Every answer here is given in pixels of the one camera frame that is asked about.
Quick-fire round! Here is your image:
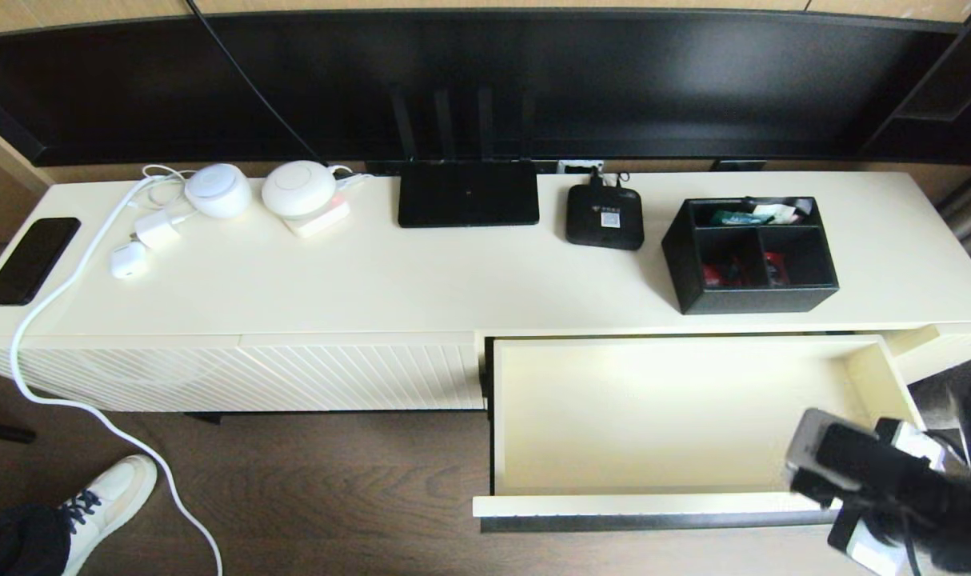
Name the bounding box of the white sneaker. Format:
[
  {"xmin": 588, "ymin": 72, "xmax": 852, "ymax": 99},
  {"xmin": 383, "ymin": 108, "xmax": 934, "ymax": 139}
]
[{"xmin": 59, "ymin": 454, "xmax": 158, "ymax": 576}]

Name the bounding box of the white earbuds case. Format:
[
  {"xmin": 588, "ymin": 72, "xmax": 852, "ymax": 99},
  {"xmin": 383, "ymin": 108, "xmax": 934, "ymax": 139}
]
[{"xmin": 110, "ymin": 242, "xmax": 148, "ymax": 280}]

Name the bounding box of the white dome smart speaker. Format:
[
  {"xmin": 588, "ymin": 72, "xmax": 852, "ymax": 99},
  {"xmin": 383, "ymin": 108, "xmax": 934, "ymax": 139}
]
[{"xmin": 184, "ymin": 163, "xmax": 253, "ymax": 220}]

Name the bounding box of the black router with antennas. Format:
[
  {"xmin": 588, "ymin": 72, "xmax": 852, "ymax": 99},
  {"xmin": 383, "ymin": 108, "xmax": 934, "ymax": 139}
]
[{"xmin": 390, "ymin": 86, "xmax": 541, "ymax": 230}]

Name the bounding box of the pink white small box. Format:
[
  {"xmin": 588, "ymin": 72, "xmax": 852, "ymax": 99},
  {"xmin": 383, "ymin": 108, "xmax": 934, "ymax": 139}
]
[{"xmin": 282, "ymin": 200, "xmax": 352, "ymax": 239}]

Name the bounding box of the cream ribbed cabinet front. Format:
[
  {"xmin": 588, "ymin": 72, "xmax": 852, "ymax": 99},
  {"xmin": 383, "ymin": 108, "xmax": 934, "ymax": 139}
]
[
  {"xmin": 0, "ymin": 336, "xmax": 246, "ymax": 414},
  {"xmin": 240, "ymin": 334, "xmax": 488, "ymax": 411}
]

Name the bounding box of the thick white power cable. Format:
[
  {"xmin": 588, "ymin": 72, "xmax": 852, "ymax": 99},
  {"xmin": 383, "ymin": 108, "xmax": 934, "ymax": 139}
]
[{"xmin": 10, "ymin": 176, "xmax": 224, "ymax": 576}]

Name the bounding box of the white round flat device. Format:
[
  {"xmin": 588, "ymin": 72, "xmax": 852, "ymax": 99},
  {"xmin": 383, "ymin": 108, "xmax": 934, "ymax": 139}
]
[{"xmin": 261, "ymin": 161, "xmax": 338, "ymax": 220}]

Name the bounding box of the black set-top box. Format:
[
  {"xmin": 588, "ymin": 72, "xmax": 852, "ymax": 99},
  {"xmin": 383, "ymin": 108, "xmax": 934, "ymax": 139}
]
[{"xmin": 565, "ymin": 186, "xmax": 645, "ymax": 252}]

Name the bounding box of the white plug with cable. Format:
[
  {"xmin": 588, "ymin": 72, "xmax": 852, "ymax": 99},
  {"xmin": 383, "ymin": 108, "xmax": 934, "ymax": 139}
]
[{"xmin": 330, "ymin": 166, "xmax": 372, "ymax": 194}]

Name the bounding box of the cream ribbed drawer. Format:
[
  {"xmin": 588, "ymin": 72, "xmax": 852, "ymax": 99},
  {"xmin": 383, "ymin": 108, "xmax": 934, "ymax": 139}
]
[{"xmin": 474, "ymin": 334, "xmax": 930, "ymax": 534}]

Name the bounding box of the black shelf unit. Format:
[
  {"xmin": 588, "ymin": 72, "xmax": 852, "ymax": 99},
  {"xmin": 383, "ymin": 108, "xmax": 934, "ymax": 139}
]
[{"xmin": 857, "ymin": 0, "xmax": 971, "ymax": 165}]

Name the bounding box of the black compartment organizer box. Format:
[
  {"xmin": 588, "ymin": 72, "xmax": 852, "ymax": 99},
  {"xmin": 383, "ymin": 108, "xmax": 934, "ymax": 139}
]
[{"xmin": 661, "ymin": 196, "xmax": 841, "ymax": 316}]

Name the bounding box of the white slatted cabinet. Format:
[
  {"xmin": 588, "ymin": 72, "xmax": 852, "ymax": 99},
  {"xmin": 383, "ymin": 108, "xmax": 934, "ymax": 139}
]
[{"xmin": 0, "ymin": 172, "xmax": 971, "ymax": 417}]

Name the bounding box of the black trouser leg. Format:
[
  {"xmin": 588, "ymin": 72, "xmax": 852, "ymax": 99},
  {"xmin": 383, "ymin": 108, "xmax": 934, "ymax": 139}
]
[{"xmin": 0, "ymin": 504, "xmax": 72, "ymax": 576}]

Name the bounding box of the thin black hanging cable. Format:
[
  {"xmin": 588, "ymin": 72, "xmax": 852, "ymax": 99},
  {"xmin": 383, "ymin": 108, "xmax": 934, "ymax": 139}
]
[{"xmin": 186, "ymin": 0, "xmax": 326, "ymax": 165}]

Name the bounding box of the white charger with thin cable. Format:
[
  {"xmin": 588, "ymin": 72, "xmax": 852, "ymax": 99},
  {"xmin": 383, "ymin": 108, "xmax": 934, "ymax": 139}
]
[{"xmin": 130, "ymin": 164, "xmax": 200, "ymax": 251}]

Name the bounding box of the black television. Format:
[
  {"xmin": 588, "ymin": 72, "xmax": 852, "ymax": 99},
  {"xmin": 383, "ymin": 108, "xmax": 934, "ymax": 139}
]
[{"xmin": 0, "ymin": 11, "xmax": 971, "ymax": 169}]

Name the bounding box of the black smartphone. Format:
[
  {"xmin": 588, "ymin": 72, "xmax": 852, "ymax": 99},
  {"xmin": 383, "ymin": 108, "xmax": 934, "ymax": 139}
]
[{"xmin": 0, "ymin": 217, "xmax": 82, "ymax": 307}]

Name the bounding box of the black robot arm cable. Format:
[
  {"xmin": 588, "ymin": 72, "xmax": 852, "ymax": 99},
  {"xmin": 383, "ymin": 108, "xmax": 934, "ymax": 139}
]
[{"xmin": 900, "ymin": 524, "xmax": 925, "ymax": 576}]

